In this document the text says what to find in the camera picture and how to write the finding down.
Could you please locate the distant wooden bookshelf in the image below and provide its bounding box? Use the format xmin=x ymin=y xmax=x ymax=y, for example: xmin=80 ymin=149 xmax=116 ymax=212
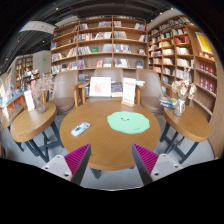
xmin=13 ymin=54 xmax=41 ymax=89

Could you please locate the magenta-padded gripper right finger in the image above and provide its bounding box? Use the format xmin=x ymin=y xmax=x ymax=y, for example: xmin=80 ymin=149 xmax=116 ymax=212
xmin=131 ymin=143 xmax=184 ymax=186

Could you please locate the small white table sign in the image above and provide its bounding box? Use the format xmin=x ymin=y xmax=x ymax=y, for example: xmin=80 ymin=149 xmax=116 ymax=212
xmin=23 ymin=89 xmax=36 ymax=113

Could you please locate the white hanging ceiling panel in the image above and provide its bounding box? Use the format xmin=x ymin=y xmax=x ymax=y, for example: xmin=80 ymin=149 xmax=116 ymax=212
xmin=19 ymin=20 xmax=57 ymax=35

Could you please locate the green wavy-edged mouse pad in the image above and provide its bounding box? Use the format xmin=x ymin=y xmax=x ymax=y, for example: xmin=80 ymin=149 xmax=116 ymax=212
xmin=106 ymin=110 xmax=151 ymax=135

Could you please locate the stack of colourful books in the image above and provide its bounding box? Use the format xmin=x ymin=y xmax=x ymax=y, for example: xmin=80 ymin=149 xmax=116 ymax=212
xmin=158 ymin=94 xmax=178 ymax=109

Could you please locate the glass vase with beige flowers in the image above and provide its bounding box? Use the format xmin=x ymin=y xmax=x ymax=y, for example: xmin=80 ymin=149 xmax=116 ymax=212
xmin=170 ymin=68 xmax=198 ymax=118

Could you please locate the round wooden side table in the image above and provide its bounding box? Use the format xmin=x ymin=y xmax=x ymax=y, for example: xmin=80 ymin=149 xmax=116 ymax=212
xmin=159 ymin=104 xmax=212 ymax=165
xmin=0 ymin=105 xmax=25 ymax=131
xmin=9 ymin=101 xmax=64 ymax=164

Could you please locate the brown upholstered wooden armchair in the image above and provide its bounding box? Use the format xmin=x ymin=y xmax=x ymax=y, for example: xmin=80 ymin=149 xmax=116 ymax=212
xmin=135 ymin=68 xmax=166 ymax=116
xmin=49 ymin=70 xmax=83 ymax=116
xmin=78 ymin=67 xmax=143 ymax=106

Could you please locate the curved wooden bookshelf with books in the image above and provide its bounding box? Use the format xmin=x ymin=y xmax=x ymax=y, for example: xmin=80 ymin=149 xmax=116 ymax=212
xmin=146 ymin=13 xmax=224 ymax=159

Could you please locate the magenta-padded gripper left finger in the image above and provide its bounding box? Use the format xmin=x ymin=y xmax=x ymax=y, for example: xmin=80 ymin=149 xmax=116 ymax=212
xmin=41 ymin=143 xmax=92 ymax=186

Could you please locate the white framed floral picture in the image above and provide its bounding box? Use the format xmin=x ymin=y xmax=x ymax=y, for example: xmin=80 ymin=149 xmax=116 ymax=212
xmin=88 ymin=76 xmax=113 ymax=98

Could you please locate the translucent light blue computer mouse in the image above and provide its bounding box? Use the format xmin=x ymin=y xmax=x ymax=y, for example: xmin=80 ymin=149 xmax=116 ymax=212
xmin=70 ymin=121 xmax=92 ymax=137

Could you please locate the white sign on wooden base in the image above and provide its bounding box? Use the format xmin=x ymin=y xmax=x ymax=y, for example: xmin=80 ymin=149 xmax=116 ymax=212
xmin=121 ymin=77 xmax=137 ymax=108

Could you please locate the wide wooden bookshelf with books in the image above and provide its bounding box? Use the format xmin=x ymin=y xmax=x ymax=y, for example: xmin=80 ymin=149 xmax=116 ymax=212
xmin=49 ymin=14 xmax=148 ymax=76

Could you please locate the dark cover book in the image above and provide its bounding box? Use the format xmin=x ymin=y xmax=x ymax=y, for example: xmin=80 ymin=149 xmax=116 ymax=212
xmin=110 ymin=81 xmax=124 ymax=98

